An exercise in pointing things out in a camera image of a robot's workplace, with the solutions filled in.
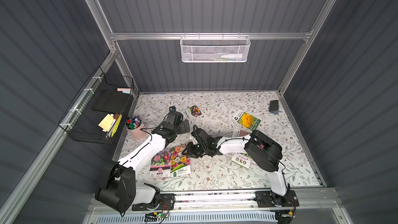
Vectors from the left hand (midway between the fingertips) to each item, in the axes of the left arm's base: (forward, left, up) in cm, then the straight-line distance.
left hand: (181, 125), depth 86 cm
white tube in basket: (+36, -30, +21) cm, 51 cm away
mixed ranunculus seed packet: (-17, +1, -12) cm, 21 cm away
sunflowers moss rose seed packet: (+20, -7, -12) cm, 24 cm away
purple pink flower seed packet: (-18, +12, -14) cm, 25 cm away
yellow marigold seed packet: (+13, -42, -13) cm, 46 cm away
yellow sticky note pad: (-8, +32, +15) cm, 36 cm away
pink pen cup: (+1, +28, -2) cm, 28 cm away
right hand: (-15, 0, -10) cm, 18 cm away
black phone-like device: (+21, -63, -10) cm, 67 cm away
